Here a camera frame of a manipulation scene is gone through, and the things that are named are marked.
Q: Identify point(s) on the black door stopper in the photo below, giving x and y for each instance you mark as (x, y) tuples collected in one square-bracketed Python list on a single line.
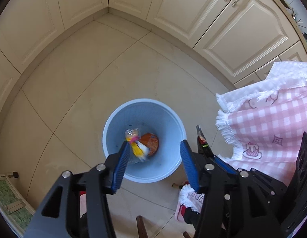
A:
[(15, 174)]

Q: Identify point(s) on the clear yellow plastic wrapper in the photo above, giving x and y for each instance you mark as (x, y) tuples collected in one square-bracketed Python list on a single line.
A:
[(137, 150)]

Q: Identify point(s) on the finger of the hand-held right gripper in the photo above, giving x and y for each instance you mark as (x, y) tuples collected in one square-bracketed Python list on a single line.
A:
[(225, 164), (270, 186)]

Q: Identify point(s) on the orange brown snack wrapper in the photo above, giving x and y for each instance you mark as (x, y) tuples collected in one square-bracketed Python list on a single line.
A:
[(151, 142)]

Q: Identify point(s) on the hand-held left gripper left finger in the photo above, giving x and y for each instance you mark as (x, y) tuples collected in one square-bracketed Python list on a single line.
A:
[(120, 164)]

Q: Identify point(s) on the pink slipper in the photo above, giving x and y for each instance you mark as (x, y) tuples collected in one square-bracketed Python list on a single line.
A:
[(83, 203), (179, 214)]

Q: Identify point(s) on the brown wooden leg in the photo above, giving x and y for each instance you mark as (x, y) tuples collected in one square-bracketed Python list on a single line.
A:
[(178, 186), (141, 228), (187, 235)]

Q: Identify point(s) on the blue plastic trash bin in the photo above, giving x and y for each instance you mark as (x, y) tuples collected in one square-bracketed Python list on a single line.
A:
[(143, 114)]

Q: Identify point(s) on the green patterned door panel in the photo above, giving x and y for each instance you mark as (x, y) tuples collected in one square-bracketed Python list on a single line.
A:
[(4, 191)]

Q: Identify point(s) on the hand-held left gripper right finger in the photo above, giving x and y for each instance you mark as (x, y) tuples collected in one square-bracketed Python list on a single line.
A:
[(190, 168)]

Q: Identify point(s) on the cream drawer front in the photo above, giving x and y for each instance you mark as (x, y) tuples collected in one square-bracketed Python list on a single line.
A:
[(292, 54), (266, 72), (245, 81)]

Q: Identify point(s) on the black snack wrapper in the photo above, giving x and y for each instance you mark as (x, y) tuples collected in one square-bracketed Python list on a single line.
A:
[(205, 143)]

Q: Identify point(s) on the pink checkered tablecloth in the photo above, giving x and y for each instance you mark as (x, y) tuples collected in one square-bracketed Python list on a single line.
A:
[(267, 119)]

